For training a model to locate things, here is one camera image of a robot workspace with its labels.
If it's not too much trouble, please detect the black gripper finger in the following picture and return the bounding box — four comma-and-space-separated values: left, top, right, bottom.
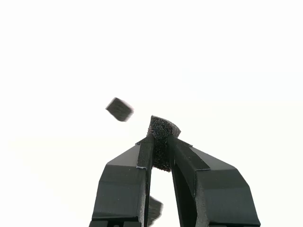
89, 133, 155, 227
166, 134, 261, 227

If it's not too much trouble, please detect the black foam cube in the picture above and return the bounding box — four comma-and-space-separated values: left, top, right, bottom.
105, 96, 134, 122
147, 195, 164, 227
146, 115, 182, 173

